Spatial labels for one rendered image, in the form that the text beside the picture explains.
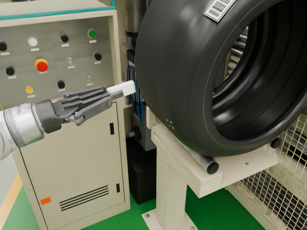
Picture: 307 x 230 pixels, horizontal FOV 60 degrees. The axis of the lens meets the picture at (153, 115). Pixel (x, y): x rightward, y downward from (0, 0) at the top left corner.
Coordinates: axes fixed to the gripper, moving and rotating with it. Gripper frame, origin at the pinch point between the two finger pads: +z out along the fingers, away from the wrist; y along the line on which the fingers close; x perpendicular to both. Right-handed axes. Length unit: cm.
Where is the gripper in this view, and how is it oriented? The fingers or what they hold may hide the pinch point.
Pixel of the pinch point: (121, 90)
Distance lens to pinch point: 67.5
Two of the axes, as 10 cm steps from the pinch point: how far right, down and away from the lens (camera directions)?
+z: 8.8, -3.6, 3.1
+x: 1.1, 8.0, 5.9
